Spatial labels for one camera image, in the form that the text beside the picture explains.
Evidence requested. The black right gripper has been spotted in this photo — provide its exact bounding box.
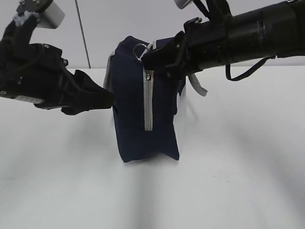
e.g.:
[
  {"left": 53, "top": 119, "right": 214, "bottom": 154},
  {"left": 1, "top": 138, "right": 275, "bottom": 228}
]
[{"left": 142, "top": 17, "right": 231, "bottom": 78}]

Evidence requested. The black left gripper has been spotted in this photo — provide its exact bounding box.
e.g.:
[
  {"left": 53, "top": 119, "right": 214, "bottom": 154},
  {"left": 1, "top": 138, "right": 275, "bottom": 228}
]
[{"left": 0, "top": 42, "right": 114, "bottom": 115}]

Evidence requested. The navy blue lunch bag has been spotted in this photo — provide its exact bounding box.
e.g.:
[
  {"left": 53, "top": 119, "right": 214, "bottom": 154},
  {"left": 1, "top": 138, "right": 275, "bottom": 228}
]
[{"left": 103, "top": 36, "right": 207, "bottom": 163}]

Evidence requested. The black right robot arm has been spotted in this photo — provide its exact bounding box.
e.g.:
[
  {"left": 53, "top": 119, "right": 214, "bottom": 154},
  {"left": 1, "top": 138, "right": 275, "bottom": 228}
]
[{"left": 140, "top": 0, "right": 305, "bottom": 81}]

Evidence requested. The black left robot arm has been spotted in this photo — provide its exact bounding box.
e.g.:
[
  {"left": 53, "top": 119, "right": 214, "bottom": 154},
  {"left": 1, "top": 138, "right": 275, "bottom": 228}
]
[{"left": 0, "top": 17, "right": 80, "bottom": 110}]

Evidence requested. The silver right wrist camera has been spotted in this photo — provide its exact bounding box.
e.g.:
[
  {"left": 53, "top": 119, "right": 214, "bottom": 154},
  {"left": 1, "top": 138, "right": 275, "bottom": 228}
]
[{"left": 174, "top": 0, "right": 193, "bottom": 10}]

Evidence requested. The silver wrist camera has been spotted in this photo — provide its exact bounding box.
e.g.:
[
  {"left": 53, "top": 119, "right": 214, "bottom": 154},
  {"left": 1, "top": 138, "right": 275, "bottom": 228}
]
[
  {"left": 174, "top": 0, "right": 193, "bottom": 10},
  {"left": 14, "top": 0, "right": 66, "bottom": 30}
]

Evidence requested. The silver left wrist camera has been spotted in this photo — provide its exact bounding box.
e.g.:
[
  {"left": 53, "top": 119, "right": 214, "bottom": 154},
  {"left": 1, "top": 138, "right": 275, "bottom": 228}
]
[{"left": 14, "top": 0, "right": 66, "bottom": 30}]

